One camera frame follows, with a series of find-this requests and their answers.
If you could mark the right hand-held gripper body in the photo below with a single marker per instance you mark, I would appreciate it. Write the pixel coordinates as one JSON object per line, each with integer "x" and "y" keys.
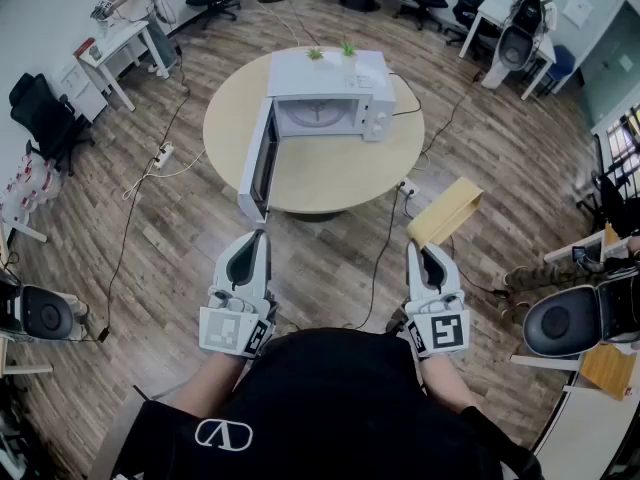
{"x": 445, "y": 330}

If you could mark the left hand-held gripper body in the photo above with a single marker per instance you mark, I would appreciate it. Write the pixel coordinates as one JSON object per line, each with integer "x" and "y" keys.
{"x": 220, "y": 328}

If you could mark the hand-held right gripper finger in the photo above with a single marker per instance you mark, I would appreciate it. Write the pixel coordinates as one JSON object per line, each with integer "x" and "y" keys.
{"x": 449, "y": 273}
{"x": 416, "y": 273}

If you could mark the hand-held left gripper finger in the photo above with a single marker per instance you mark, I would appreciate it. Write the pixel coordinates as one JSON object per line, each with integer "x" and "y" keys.
{"x": 263, "y": 268}
{"x": 222, "y": 263}

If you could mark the white microwave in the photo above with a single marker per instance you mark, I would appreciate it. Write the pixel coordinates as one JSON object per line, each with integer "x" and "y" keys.
{"x": 325, "y": 80}

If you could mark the person's right forearm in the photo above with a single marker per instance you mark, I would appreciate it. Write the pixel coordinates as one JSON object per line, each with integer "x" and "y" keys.
{"x": 450, "y": 380}

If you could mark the person's left forearm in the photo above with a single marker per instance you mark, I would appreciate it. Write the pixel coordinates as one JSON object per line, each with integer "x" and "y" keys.
{"x": 210, "y": 385}

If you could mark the dark round table base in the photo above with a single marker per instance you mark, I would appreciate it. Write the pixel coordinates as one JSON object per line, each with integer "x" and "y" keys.
{"x": 320, "y": 215}

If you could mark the white power strip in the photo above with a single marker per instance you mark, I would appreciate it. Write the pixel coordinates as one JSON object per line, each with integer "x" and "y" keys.
{"x": 163, "y": 155}
{"x": 408, "y": 189}

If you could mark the black power adapter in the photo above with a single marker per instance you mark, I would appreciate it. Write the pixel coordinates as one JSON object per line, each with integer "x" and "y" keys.
{"x": 104, "y": 334}

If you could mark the white and black scoop chair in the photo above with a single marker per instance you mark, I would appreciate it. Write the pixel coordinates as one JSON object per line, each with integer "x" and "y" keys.
{"x": 47, "y": 313}
{"x": 515, "y": 50}
{"x": 562, "y": 320}

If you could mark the person's black shirt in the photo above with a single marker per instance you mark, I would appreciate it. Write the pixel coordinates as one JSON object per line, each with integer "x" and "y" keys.
{"x": 325, "y": 408}

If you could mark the orange board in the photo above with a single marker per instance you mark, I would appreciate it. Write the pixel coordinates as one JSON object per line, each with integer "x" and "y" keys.
{"x": 607, "y": 370}

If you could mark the curved white desk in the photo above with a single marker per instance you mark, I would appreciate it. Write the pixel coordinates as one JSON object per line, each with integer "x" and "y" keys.
{"x": 590, "y": 428}

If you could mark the white paper label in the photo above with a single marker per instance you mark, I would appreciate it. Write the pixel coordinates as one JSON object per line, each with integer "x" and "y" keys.
{"x": 358, "y": 81}

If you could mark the pack of water bottles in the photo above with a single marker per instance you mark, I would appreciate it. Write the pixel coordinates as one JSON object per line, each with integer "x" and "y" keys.
{"x": 30, "y": 183}

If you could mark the small green potted plant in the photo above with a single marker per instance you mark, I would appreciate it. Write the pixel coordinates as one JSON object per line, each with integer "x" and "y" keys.
{"x": 315, "y": 55}
{"x": 348, "y": 52}

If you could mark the white drawer cabinet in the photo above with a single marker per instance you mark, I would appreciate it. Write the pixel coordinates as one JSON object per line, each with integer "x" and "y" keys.
{"x": 80, "y": 90}

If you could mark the blue chair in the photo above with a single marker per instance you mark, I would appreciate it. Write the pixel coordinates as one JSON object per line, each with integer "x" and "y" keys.
{"x": 562, "y": 65}

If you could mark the long white desk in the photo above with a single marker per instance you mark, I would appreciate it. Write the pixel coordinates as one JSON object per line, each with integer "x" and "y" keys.
{"x": 545, "y": 50}

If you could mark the red and white box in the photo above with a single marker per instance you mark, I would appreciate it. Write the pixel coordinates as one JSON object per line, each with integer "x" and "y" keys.
{"x": 87, "y": 50}

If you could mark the spare hand-held gripper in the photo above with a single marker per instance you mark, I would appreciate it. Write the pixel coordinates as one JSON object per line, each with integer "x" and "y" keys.
{"x": 115, "y": 3}

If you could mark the white wall notice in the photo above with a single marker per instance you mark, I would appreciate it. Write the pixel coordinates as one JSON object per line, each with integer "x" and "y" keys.
{"x": 577, "y": 8}

